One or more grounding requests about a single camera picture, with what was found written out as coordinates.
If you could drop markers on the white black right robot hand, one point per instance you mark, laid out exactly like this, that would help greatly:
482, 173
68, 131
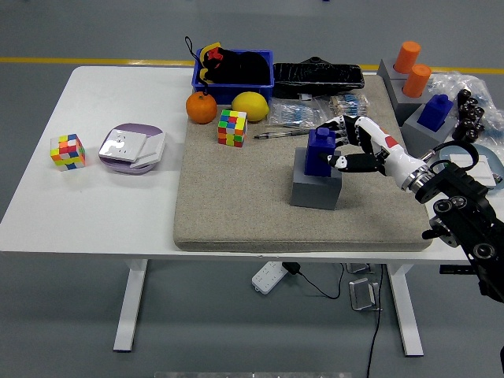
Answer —
390, 153

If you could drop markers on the blue seal stamp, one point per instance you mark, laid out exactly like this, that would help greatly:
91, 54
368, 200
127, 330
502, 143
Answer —
433, 114
315, 157

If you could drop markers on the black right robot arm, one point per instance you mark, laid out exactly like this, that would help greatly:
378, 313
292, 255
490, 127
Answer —
464, 189

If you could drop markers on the grey square seal holder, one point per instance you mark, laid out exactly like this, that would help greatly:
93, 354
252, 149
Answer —
311, 195
421, 136

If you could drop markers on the orange cylinder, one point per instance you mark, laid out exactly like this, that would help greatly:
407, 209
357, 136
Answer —
416, 80
406, 57

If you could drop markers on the small black cylindrical part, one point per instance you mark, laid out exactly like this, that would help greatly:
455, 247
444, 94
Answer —
465, 97
475, 112
468, 132

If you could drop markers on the crumpled clear plastic bag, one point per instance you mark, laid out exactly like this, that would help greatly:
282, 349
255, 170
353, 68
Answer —
449, 80

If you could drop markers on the clear bag of blue resistors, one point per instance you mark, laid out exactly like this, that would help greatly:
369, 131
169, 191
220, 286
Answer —
295, 114

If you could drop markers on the black wrapped long object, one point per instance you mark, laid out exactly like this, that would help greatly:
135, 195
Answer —
315, 78

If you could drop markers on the clear ballpoint pen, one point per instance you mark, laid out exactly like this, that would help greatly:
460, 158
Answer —
281, 134

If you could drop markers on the black table control panel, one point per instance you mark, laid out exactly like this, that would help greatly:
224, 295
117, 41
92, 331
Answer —
453, 270

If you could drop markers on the yellow lemon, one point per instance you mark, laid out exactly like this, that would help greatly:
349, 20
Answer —
250, 106

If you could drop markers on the white table leg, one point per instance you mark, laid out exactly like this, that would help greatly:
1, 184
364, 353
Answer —
132, 307
405, 311

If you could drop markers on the grey-brown mat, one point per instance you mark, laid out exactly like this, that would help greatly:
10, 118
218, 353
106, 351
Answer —
236, 197

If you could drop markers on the multicoloured puzzle cube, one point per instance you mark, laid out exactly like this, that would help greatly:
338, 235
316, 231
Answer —
232, 128
67, 153

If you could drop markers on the blue plastic bin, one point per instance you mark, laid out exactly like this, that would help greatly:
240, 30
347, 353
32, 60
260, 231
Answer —
236, 93

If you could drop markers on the white power strip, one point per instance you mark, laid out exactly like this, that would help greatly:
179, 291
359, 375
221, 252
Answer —
269, 277

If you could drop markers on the orange fruit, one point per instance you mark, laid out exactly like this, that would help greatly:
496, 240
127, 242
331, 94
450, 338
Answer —
201, 108

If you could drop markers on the purple plate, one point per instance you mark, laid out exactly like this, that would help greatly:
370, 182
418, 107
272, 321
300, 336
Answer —
136, 127

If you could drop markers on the white wall switch panel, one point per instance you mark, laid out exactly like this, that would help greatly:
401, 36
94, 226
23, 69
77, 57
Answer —
151, 149
488, 167

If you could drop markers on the metal floor bracket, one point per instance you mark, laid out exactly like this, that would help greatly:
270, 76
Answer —
364, 295
359, 268

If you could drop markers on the white wall socket panel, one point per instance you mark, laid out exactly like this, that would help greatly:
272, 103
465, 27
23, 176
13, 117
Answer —
120, 145

